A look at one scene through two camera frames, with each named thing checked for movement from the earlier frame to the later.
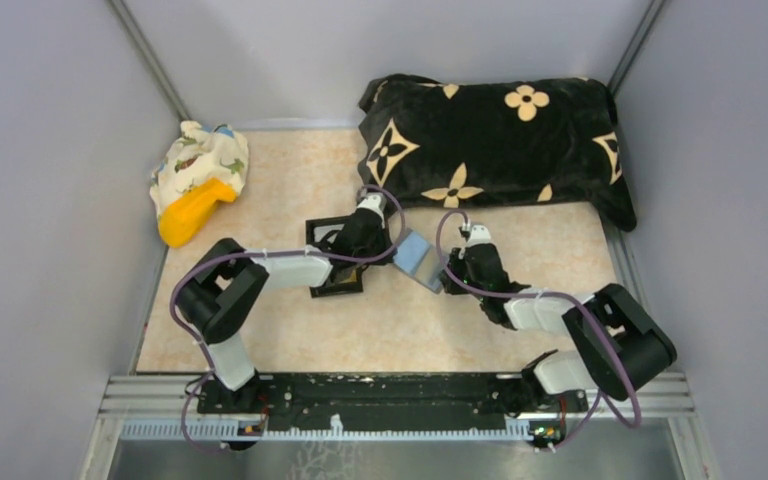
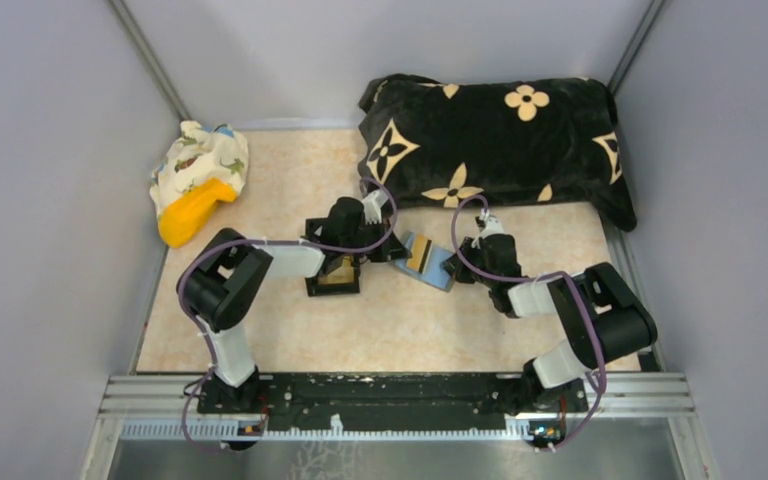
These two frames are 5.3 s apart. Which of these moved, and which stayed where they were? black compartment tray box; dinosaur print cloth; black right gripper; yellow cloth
Moved: black right gripper
Stayed: black compartment tray box; yellow cloth; dinosaur print cloth
